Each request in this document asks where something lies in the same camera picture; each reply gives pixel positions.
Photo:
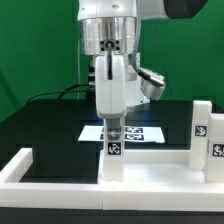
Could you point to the fiducial marker sheet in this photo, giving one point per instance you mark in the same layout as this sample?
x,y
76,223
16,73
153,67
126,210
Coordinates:
x,y
132,134

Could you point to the white U-shaped fence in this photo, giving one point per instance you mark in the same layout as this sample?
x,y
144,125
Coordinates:
x,y
103,196

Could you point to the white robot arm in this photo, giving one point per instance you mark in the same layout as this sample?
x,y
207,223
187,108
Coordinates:
x,y
111,35

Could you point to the white desk top tray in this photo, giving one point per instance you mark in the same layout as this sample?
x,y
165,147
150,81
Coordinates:
x,y
157,167

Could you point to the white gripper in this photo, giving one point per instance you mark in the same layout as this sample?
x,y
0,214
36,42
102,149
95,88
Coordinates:
x,y
110,94

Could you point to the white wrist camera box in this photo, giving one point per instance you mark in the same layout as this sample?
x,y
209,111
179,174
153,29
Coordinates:
x,y
152,84

